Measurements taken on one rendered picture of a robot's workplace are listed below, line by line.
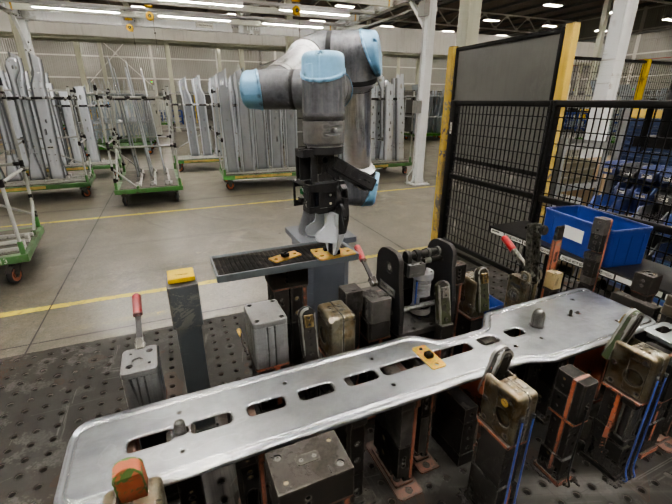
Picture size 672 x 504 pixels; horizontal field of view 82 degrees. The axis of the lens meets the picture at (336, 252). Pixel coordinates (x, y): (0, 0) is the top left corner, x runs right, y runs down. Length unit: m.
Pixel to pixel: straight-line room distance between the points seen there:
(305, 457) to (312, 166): 0.48
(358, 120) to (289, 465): 0.92
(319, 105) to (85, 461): 0.70
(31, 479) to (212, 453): 0.63
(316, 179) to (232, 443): 0.48
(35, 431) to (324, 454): 0.95
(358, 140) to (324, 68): 0.57
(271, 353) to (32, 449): 0.73
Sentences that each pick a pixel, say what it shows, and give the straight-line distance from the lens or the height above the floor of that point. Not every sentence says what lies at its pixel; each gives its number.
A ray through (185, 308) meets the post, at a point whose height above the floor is 1.08.
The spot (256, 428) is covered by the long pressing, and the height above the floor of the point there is 1.00.
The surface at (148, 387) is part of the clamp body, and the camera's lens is 0.89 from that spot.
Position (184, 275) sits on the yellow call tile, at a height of 1.16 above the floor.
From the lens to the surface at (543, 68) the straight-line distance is 3.26.
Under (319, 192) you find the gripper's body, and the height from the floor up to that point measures 1.39.
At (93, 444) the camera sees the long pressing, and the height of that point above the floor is 1.00.
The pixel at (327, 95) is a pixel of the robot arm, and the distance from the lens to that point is 0.70.
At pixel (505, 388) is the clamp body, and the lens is 0.83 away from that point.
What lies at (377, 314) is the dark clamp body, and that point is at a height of 1.04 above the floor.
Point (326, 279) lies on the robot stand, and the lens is 1.40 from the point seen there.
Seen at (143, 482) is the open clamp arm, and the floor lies 1.07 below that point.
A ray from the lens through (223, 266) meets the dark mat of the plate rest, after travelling 1.01.
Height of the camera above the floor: 1.54
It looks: 21 degrees down
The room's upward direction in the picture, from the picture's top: straight up
